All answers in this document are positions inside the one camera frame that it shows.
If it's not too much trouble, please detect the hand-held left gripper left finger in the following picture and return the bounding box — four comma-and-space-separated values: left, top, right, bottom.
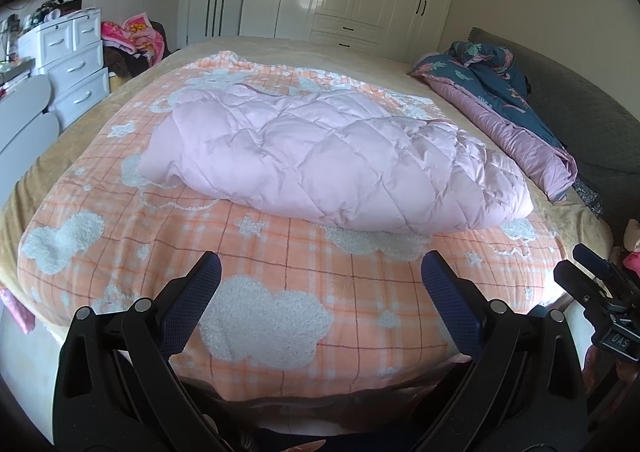
52, 251, 241, 452

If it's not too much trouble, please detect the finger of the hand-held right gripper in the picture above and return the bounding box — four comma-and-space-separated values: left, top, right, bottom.
553, 259, 603, 324
572, 243, 632, 303

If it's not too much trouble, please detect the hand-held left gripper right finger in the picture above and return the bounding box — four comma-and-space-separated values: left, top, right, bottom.
414, 251, 589, 452

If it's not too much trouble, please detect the pink quilted jacket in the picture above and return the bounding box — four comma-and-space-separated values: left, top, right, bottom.
140, 82, 533, 234

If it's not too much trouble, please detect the dark clothes pile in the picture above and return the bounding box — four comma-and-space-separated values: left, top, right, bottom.
102, 20, 176, 80

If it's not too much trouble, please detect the pink toy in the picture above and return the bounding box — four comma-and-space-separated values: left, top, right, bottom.
622, 219, 640, 278

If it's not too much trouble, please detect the dark floral cloth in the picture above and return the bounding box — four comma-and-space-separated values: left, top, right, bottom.
570, 177, 606, 219

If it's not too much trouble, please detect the orange plaid cloud blanket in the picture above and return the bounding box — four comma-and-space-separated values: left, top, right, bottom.
17, 51, 571, 405

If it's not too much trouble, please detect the grey padded headboard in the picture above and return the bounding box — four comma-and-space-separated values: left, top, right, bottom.
470, 27, 640, 248

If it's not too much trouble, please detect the pink cloth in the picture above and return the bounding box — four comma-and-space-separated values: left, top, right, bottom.
0, 287, 33, 334

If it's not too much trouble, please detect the person's clothing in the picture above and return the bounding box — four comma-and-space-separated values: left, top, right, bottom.
235, 424, 418, 452

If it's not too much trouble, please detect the grey rounded panel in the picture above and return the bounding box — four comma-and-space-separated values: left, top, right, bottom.
0, 75, 51, 150
0, 110, 58, 208

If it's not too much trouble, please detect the blue floral quilt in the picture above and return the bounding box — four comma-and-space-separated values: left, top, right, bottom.
410, 40, 578, 203

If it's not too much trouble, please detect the white drawer cabinet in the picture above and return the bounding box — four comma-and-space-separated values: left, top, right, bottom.
17, 7, 112, 130

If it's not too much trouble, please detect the pink cartoon towel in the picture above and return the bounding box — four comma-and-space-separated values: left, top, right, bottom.
100, 12, 166, 66

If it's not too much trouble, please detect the bed with beige sheet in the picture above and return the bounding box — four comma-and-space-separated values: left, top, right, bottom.
0, 35, 613, 325

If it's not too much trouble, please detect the cluttered desk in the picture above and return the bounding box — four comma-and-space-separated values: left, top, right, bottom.
0, 57, 37, 89

